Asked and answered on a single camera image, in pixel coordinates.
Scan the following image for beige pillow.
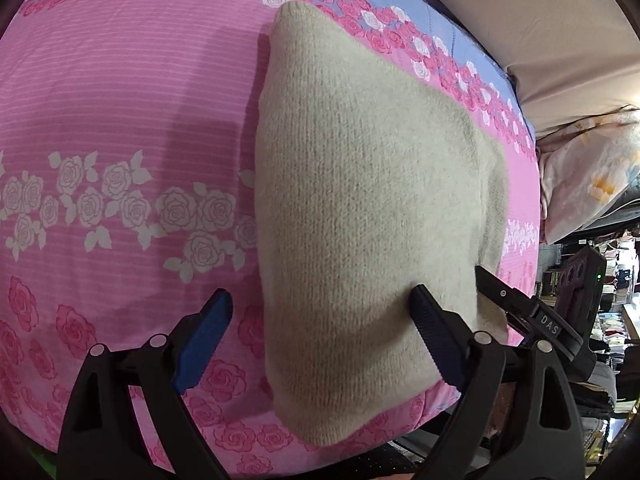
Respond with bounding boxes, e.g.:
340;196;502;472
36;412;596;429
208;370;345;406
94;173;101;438
392;0;640;138

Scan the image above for pink floral bed sheet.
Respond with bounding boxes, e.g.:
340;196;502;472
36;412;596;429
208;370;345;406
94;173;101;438
0;0;543;480

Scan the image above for floral pastel blanket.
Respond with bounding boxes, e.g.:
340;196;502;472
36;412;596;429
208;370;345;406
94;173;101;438
536;105;640;245

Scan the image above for green plastic object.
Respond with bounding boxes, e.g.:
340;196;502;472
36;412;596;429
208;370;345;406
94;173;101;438
27;451;57;478

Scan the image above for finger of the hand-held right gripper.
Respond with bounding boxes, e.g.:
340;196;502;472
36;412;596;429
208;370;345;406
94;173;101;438
473;265;568;348

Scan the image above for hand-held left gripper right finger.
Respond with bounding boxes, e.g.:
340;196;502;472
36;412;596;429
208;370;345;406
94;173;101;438
409;284;586;480

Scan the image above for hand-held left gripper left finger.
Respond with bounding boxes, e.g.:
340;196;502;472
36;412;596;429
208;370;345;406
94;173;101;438
57;288;235;480

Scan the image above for beige knit sweater black hearts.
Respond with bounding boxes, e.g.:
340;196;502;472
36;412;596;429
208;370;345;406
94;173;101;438
252;1;511;448

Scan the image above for cluttered storage shelves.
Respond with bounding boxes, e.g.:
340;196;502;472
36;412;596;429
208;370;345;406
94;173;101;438
537;220;640;478

